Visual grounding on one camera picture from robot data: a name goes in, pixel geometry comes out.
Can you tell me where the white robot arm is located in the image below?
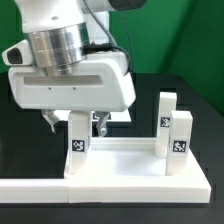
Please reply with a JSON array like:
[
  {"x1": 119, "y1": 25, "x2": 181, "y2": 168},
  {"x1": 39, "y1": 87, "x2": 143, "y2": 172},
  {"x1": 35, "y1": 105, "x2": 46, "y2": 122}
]
[{"x1": 3, "y1": 0, "x2": 147, "y2": 136}]

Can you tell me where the fiducial marker plate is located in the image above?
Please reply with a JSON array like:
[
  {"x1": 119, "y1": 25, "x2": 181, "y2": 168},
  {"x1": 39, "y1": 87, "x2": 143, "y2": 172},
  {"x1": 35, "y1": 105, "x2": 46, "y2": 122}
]
[{"x1": 54, "y1": 110, "x2": 131, "y2": 122}]

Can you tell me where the white desk top tray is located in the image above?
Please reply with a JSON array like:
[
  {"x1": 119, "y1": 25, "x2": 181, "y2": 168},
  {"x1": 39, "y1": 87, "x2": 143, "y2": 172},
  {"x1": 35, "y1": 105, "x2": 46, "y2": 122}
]
[{"x1": 64, "y1": 137, "x2": 201, "y2": 183}]

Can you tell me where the black cable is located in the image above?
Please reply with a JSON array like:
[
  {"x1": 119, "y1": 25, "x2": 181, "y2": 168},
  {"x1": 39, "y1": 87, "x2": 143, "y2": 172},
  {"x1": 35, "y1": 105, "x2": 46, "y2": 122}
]
[{"x1": 83, "y1": 42, "x2": 134, "y2": 73}]

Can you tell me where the white L-shaped corner guide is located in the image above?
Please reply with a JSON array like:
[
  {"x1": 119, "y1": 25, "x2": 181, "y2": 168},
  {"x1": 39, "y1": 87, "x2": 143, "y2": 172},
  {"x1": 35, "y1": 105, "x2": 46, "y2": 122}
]
[{"x1": 0, "y1": 168, "x2": 211, "y2": 204}]

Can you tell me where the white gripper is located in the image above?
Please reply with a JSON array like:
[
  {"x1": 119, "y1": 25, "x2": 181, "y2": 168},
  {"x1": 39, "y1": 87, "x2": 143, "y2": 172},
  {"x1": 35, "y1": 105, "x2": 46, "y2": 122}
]
[{"x1": 8, "y1": 52, "x2": 136, "y2": 137}]

